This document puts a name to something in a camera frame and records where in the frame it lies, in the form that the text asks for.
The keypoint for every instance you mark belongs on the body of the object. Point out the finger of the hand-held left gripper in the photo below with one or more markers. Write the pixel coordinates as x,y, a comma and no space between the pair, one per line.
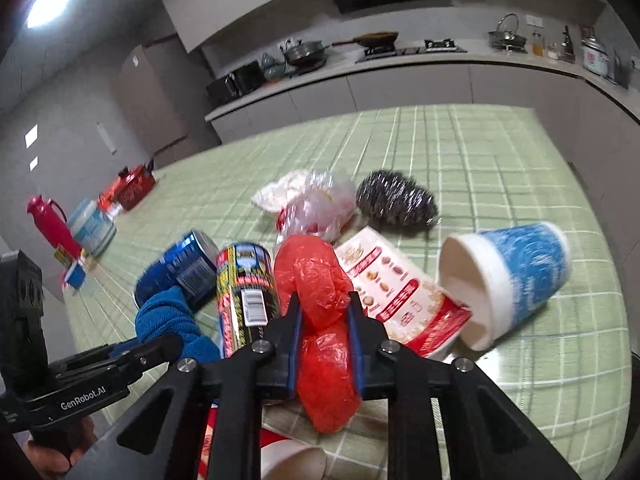
95,355
150,355

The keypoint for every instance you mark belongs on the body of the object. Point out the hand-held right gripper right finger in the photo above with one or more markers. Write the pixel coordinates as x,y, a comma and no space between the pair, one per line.
354,345

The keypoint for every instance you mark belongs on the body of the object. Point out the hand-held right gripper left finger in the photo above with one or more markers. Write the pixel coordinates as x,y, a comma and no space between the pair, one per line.
295,345

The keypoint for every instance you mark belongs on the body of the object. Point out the blue cloth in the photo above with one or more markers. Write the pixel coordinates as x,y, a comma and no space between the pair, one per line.
160,315

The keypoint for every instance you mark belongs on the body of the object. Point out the red plastic bag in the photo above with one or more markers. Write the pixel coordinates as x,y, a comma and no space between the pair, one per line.
310,270

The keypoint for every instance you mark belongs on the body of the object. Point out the clear plastic bag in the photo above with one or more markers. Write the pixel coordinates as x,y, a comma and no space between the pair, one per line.
320,200

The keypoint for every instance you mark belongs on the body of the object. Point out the blue and white paper cup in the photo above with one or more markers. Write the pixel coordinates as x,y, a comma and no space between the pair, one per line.
525,260

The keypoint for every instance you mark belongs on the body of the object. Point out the person's left hand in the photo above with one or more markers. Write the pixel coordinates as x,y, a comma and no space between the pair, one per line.
50,460

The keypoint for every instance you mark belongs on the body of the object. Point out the red and white printed paper cup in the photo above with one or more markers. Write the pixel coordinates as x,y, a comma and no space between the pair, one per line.
400,290

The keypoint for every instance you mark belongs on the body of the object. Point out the black and yellow can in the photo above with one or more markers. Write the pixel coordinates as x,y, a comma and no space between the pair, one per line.
245,280

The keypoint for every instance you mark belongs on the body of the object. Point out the small blue and white carton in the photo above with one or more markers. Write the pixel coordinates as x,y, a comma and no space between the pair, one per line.
75,275

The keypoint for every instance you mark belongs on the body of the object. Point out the blue drink can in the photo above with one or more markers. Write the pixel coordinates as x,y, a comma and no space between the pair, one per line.
180,260

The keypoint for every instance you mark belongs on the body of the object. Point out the white and blue tub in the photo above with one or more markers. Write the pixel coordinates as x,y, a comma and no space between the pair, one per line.
92,230

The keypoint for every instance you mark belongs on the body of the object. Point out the red thermos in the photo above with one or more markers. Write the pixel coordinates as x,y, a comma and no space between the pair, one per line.
47,220

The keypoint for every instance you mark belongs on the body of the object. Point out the steel wool scrubber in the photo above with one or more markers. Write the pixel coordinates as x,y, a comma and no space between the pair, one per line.
395,200

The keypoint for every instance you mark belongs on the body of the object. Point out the crumpled white paper towel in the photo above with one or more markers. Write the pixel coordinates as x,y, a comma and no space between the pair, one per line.
275,192

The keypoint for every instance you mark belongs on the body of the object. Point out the red box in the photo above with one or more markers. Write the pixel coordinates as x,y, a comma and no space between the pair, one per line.
132,187

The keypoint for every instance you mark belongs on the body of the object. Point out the green checked tablecloth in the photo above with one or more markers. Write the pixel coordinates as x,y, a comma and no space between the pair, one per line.
500,160

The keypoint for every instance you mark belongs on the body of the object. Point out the grey fridge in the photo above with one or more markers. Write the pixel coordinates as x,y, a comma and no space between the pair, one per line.
150,95

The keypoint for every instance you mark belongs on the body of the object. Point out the grey kitchen counter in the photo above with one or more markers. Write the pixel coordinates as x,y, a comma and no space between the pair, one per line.
410,85

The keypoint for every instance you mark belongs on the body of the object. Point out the black microwave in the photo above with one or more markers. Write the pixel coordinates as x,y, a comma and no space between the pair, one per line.
232,85

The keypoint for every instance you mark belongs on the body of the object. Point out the green ceramic jar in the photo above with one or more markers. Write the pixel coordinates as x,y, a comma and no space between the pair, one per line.
272,67

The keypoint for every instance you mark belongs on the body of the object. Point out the wok with lid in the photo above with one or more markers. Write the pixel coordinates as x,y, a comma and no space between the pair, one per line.
302,54

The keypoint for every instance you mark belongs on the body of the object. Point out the black gas stove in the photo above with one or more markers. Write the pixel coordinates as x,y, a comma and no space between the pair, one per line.
410,51

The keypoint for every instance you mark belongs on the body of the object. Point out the frying pan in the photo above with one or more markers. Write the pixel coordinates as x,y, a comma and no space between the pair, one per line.
377,38

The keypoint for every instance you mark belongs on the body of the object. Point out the metal kettle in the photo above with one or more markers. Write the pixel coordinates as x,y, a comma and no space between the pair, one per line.
507,37

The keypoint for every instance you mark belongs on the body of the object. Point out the oil bottle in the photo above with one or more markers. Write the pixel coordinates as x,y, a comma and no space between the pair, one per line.
537,46

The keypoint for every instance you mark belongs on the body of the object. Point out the small glass jar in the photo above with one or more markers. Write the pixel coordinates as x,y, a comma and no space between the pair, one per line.
552,51

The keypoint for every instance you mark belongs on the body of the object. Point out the dark bottle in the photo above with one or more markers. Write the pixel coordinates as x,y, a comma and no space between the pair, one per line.
567,45

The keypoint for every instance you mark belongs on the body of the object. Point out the white rice cooker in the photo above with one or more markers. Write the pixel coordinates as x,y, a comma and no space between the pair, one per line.
595,60

